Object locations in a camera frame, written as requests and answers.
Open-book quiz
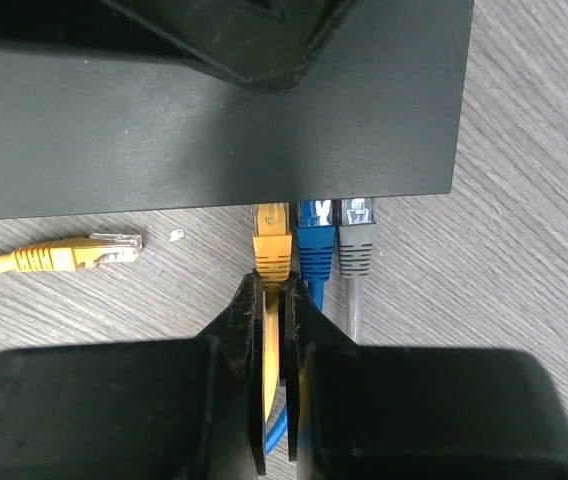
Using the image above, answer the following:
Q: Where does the short grey ethernet cable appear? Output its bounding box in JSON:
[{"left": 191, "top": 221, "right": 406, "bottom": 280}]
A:
[{"left": 337, "top": 196, "right": 378, "bottom": 344}]

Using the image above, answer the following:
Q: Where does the blue ethernet cable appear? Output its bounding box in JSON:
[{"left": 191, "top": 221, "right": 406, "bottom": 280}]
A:
[{"left": 262, "top": 198, "right": 338, "bottom": 456}]

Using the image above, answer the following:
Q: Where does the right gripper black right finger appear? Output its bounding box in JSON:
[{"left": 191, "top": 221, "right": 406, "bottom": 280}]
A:
[{"left": 280, "top": 275, "right": 568, "bottom": 479}]

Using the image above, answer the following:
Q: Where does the yellow ethernet cable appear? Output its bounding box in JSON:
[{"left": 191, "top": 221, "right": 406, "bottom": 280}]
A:
[
  {"left": 251, "top": 202, "right": 294, "bottom": 429},
  {"left": 0, "top": 230, "right": 144, "bottom": 286}
]

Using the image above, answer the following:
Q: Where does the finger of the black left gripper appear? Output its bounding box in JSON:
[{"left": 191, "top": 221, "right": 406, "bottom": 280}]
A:
[{"left": 105, "top": 1, "right": 357, "bottom": 93}]

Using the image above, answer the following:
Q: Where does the black network switch box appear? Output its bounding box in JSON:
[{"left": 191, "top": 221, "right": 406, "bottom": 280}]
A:
[{"left": 0, "top": 1, "right": 474, "bottom": 218}]

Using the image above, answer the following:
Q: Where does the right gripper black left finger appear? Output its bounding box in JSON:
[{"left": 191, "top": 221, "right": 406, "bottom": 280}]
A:
[{"left": 0, "top": 273, "right": 266, "bottom": 479}]

